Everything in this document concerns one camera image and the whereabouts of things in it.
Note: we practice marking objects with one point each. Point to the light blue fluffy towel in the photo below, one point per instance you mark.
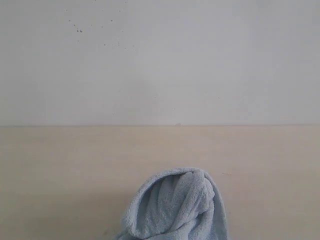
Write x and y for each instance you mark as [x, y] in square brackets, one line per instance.
[177, 204]

